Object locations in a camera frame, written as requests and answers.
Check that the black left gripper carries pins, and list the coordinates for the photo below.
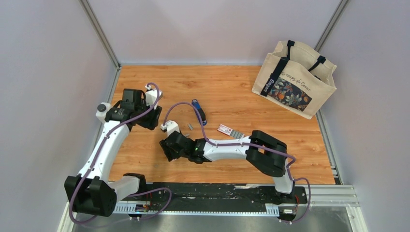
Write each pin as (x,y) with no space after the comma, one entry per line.
(153,121)

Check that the white red staple box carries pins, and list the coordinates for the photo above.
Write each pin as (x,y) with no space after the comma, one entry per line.
(224,129)

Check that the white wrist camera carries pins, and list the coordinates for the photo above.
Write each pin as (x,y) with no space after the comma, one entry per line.
(152,95)
(170,126)

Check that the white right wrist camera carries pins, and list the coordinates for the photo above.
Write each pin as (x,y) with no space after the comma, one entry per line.
(170,126)

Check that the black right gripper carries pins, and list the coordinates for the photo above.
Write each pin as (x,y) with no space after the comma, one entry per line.
(168,151)

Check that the blue stapler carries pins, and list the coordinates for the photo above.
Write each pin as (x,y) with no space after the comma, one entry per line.
(196,104)

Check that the grey staple strip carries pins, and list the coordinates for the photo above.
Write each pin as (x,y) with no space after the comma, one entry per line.
(236,134)

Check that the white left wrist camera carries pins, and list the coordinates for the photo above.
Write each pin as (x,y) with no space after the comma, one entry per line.
(152,95)

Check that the canvas floral tote bag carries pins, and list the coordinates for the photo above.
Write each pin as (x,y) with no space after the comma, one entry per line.
(296,77)

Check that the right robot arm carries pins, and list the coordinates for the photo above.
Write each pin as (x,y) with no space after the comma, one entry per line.
(266,153)

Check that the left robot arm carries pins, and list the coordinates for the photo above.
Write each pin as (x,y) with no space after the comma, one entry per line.
(90,192)

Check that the aluminium frame rail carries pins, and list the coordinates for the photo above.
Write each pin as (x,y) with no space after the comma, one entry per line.
(318,196)

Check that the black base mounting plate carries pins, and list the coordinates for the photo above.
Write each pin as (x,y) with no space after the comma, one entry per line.
(216,197)

